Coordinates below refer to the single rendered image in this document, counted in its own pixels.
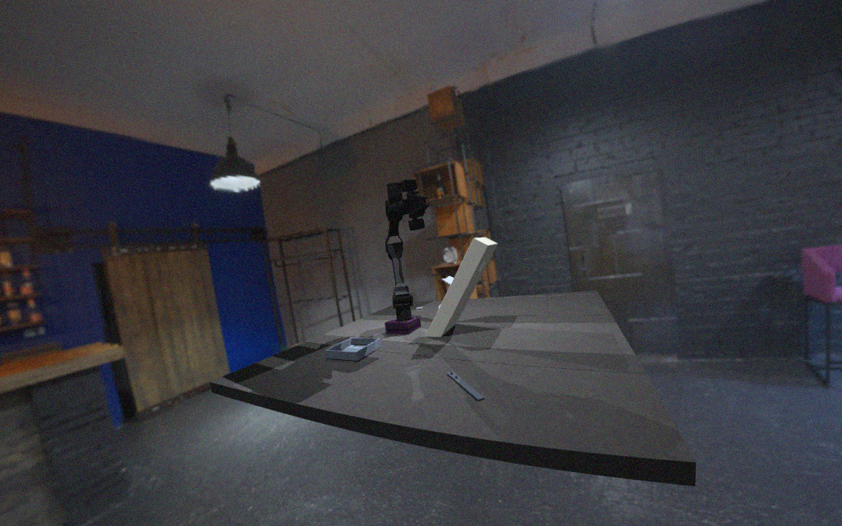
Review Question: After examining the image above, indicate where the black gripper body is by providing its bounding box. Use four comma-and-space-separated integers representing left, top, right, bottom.
395, 179, 425, 231

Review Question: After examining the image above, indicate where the light blue shallow tray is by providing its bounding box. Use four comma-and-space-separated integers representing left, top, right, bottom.
325, 338, 382, 361

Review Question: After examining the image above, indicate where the blue-grey flat bar with two pins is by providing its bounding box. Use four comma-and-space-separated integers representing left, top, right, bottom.
447, 372, 485, 402

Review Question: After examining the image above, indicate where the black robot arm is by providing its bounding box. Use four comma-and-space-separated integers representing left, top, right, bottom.
385, 183, 414, 322

